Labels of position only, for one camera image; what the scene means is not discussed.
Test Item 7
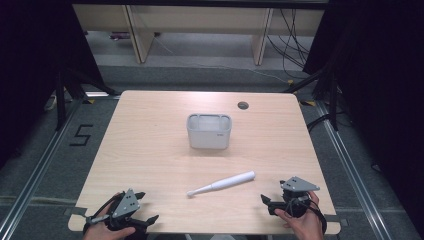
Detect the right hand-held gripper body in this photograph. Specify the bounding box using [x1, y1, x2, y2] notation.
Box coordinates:
[279, 176, 321, 219]

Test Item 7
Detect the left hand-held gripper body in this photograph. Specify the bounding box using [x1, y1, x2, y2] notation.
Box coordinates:
[85, 188, 148, 232]

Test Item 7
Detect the person's right hand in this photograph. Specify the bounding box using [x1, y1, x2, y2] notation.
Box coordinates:
[274, 191, 325, 240]

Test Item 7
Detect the person's left hand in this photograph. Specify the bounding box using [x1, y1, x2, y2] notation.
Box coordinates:
[82, 192, 137, 240]

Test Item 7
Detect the white electric toothbrush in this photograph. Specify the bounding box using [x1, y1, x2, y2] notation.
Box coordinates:
[186, 170, 257, 198]

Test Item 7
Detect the grey-white plastic storage box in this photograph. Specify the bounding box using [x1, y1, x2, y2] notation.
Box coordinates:
[185, 113, 233, 150]

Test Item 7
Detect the black metal stand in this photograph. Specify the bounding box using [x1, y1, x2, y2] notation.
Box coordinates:
[283, 64, 340, 132]
[54, 68, 118, 132]

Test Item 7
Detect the black curtain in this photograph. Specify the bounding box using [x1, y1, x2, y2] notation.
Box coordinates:
[0, 0, 105, 168]
[302, 0, 424, 231]

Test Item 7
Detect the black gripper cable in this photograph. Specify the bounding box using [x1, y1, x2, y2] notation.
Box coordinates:
[299, 199, 329, 235]
[89, 194, 125, 222]

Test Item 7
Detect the metal floor rail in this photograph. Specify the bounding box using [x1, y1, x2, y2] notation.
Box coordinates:
[314, 99, 396, 240]
[0, 98, 84, 240]

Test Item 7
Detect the bundle of black cables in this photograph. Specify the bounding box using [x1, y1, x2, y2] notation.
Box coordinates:
[265, 8, 312, 80]

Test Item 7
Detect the thin white floor cable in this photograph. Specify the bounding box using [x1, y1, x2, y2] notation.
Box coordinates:
[152, 35, 292, 85]

